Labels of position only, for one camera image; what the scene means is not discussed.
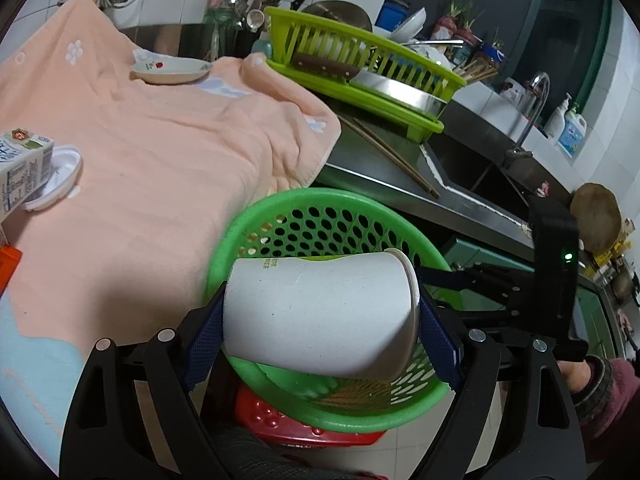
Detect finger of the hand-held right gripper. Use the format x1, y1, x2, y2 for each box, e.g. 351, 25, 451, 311
417, 264, 538, 307
440, 306, 539, 337

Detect bundle of chopsticks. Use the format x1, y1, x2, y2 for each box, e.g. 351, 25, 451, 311
452, 55, 501, 84

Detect teal dish soap bottle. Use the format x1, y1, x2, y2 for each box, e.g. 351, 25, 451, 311
251, 30, 274, 59

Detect steel pot lid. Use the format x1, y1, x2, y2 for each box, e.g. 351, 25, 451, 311
300, 0, 373, 34

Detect blue plastic container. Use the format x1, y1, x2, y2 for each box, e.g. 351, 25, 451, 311
375, 2, 414, 31

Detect white milk carton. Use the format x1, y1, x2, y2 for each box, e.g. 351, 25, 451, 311
0, 127, 55, 223

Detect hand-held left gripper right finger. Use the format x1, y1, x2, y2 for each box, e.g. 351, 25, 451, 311
414, 295, 589, 480

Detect stacked white bowls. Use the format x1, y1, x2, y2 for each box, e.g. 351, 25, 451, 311
387, 7, 427, 43

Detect glass utensil holder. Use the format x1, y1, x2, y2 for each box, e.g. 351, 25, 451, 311
202, 7, 251, 58

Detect white plastic lid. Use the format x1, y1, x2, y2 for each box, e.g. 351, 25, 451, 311
22, 145, 82, 212

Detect green perforated plastic basket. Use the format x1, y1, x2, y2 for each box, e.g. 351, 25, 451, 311
206, 187, 453, 433

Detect peach flower-print towel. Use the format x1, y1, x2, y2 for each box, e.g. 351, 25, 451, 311
0, 0, 342, 476

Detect lime green dish rack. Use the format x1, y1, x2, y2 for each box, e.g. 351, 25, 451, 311
263, 6, 467, 142

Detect red plastic stool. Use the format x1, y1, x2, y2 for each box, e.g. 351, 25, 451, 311
234, 385, 388, 448

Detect small white container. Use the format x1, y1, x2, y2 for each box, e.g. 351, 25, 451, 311
501, 77, 526, 107

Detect wooden chopstick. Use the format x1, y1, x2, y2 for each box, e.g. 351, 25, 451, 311
352, 116, 441, 199
340, 116, 434, 196

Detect cleaver with wooden handle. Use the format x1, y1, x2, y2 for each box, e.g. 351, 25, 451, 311
291, 51, 448, 116

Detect chrome faucet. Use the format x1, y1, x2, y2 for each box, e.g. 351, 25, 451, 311
502, 71, 551, 168

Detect white pump soap bottle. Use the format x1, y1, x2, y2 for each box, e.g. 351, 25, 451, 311
544, 92, 572, 140

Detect round wooden cutting board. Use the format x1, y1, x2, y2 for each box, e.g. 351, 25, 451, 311
570, 182, 623, 253

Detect person's right hand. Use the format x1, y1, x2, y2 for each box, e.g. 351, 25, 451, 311
556, 358, 594, 395

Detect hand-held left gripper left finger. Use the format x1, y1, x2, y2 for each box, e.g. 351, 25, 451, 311
60, 284, 237, 480

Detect person's right forearm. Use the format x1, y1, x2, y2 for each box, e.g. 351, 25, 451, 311
570, 355, 640, 463

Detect stainless steel sink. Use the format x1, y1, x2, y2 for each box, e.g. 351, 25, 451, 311
425, 105, 571, 221

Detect white paper cup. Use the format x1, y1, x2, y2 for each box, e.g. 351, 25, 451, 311
222, 247, 422, 380

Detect small strawberry-print plate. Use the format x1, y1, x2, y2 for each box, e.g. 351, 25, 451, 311
130, 56, 213, 86

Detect blue-label green-cap detergent bottle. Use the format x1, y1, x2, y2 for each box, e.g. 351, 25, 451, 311
556, 102, 588, 158

